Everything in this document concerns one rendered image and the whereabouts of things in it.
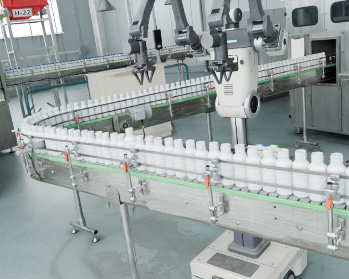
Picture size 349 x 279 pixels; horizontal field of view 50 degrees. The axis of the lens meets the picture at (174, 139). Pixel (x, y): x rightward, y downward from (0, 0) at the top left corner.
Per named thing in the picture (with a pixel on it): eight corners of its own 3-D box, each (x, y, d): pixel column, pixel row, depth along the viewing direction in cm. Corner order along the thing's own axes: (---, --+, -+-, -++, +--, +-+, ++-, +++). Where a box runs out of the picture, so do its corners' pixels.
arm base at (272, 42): (265, 27, 195) (261, 48, 194) (258, 19, 189) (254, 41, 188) (281, 25, 190) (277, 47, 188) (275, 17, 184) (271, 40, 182)
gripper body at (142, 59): (131, 68, 183) (129, 53, 181) (145, 66, 190) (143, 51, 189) (141, 68, 179) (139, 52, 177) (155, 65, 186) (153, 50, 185)
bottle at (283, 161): (296, 191, 138) (294, 148, 134) (290, 197, 133) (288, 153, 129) (280, 189, 142) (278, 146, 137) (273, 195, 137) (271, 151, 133)
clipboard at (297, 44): (292, 61, 525) (291, 37, 516) (306, 61, 506) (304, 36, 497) (290, 61, 522) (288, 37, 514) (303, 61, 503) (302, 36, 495)
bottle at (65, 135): (62, 157, 220) (56, 129, 215) (71, 154, 223) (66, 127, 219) (67, 159, 215) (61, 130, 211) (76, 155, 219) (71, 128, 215)
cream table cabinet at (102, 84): (154, 129, 688) (145, 64, 657) (173, 134, 637) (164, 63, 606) (98, 145, 633) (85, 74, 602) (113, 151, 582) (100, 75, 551)
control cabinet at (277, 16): (273, 93, 890) (268, 8, 839) (290, 94, 849) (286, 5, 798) (247, 100, 849) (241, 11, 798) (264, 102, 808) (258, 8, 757)
